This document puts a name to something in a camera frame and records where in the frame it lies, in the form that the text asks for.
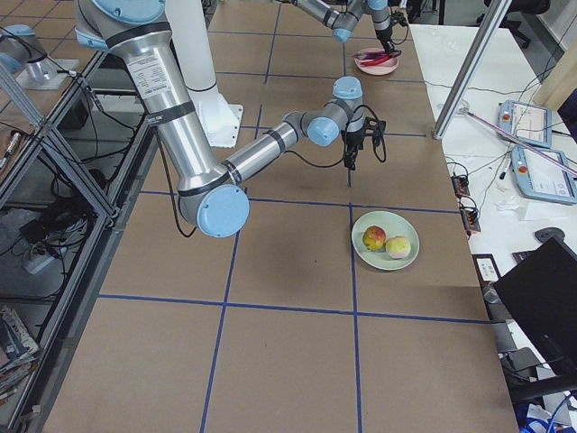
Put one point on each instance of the black monitor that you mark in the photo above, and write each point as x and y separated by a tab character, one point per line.
540	295

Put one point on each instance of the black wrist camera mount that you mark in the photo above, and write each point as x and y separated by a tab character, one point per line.
374	129

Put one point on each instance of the red chili pepper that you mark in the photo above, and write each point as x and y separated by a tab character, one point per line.
377	61

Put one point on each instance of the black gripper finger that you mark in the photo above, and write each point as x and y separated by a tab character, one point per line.
349	160
390	49

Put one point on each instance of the green plate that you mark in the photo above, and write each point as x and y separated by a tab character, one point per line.
394	225

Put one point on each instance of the teach pendant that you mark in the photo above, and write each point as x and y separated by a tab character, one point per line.
532	124
543	177

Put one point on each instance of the stack of books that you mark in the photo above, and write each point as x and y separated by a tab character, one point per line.
18	351

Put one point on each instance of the yellow green peach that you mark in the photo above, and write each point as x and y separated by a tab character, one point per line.
398	247

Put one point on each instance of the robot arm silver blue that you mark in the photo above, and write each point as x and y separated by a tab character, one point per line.
343	23
163	44

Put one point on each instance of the red apple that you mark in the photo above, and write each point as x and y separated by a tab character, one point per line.
374	238

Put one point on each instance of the white pillar with base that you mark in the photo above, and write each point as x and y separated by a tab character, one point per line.
219	119

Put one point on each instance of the lower teach pendant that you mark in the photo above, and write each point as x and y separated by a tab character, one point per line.
543	177

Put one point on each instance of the orange circuit board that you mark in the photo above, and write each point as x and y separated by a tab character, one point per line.
460	185
470	219

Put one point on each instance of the reacher grabber stick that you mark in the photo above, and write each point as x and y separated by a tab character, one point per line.
511	138

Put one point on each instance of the upper teach pendant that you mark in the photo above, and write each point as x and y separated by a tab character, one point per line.
532	124

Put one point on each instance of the pink plate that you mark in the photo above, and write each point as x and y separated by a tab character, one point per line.
379	70

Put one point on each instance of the aluminium frame post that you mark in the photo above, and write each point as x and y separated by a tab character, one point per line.
488	27

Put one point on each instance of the purple eggplant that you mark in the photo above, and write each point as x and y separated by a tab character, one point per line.
366	56

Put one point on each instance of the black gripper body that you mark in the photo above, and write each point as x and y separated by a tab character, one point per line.
385	34
353	138

